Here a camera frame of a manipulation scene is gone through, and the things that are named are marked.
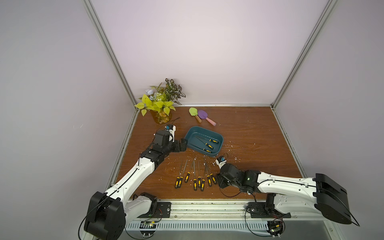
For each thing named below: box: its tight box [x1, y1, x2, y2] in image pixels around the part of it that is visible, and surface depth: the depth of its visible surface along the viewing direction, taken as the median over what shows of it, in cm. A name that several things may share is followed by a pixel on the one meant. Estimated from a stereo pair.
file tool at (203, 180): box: [200, 163, 206, 192], surface depth 84 cm
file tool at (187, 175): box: [184, 159, 195, 183], surface depth 85 cm
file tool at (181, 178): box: [177, 159, 188, 189], surface depth 83 cm
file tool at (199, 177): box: [197, 160, 202, 188], surface depth 83 cm
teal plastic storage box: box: [185, 126, 224, 157], surface depth 100 cm
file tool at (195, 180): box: [193, 160, 197, 191], surface depth 83 cm
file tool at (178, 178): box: [175, 160, 183, 189], surface depth 83 cm
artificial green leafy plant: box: [134, 78, 186, 116], surface depth 96 cm
